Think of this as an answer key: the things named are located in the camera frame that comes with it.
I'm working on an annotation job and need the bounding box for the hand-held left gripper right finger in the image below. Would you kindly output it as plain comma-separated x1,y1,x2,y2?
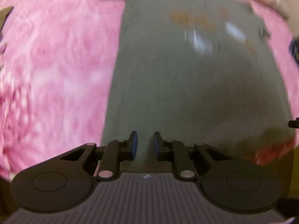
153,131,234,181

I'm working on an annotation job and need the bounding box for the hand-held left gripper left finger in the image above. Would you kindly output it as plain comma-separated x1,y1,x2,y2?
59,131,139,181

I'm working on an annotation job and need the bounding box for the grey t-shirt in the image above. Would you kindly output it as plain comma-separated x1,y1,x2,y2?
89,0,296,172

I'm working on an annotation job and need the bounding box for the pink floral blanket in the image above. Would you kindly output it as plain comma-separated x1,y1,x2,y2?
0,0,299,182

